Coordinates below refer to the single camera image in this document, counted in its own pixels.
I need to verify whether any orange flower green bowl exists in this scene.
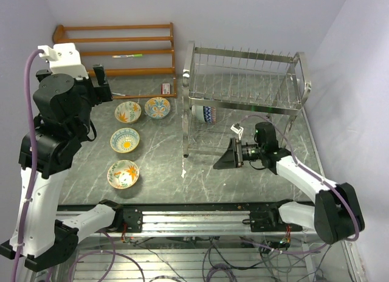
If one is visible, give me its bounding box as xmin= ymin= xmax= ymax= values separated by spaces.
xmin=107 ymin=160 xmax=140 ymax=190

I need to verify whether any red pattern blue zigzag bowl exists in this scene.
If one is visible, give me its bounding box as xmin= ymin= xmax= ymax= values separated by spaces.
xmin=203 ymin=106 xmax=216 ymax=124

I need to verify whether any steel dish rack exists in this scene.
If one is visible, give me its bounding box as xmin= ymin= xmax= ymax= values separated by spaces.
xmin=182 ymin=41 xmax=312 ymax=157

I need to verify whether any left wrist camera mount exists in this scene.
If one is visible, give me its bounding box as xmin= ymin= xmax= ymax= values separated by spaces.
xmin=38 ymin=43 xmax=89 ymax=80

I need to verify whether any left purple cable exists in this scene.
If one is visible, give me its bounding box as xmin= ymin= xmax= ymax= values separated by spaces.
xmin=10 ymin=49 xmax=45 ymax=282

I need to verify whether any green capped marker pen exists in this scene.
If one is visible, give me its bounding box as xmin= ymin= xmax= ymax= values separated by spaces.
xmin=112 ymin=53 xmax=143 ymax=59

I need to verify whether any orange leaf pattern bowl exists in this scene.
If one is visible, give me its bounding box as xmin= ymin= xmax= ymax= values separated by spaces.
xmin=114 ymin=101 xmax=142 ymax=124

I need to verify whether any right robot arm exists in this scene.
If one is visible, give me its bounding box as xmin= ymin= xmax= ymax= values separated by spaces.
xmin=213 ymin=122 xmax=365 ymax=244

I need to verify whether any yellow sun blue bowl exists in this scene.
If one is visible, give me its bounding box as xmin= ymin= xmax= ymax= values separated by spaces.
xmin=109 ymin=128 xmax=140 ymax=153

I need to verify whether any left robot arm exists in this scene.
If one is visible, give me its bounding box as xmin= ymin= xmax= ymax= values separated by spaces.
xmin=1 ymin=65 xmax=141 ymax=272

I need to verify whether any wooden shelf rack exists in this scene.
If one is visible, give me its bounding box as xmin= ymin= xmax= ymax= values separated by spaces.
xmin=52 ymin=22 xmax=177 ymax=98

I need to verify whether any small red white box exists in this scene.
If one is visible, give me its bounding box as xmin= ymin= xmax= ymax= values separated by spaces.
xmin=161 ymin=83 xmax=171 ymax=95

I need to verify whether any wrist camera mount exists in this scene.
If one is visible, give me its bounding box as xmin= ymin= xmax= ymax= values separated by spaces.
xmin=230 ymin=123 xmax=244 ymax=141
xmin=38 ymin=43 xmax=89 ymax=80

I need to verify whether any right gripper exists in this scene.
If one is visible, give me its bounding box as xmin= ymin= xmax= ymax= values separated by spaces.
xmin=213 ymin=137 xmax=264 ymax=170

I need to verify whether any teal dotted grey bowl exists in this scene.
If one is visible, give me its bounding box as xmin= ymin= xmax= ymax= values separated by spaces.
xmin=191 ymin=105 xmax=205 ymax=123

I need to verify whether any blue orange floral bowl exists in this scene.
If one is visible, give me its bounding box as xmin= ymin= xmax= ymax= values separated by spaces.
xmin=144 ymin=97 xmax=171 ymax=120

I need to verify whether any aluminium rail frame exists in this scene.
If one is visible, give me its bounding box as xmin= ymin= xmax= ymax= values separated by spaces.
xmin=51 ymin=202 xmax=359 ymax=282

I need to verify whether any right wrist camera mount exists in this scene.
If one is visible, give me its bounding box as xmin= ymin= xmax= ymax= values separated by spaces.
xmin=230 ymin=123 xmax=244 ymax=141

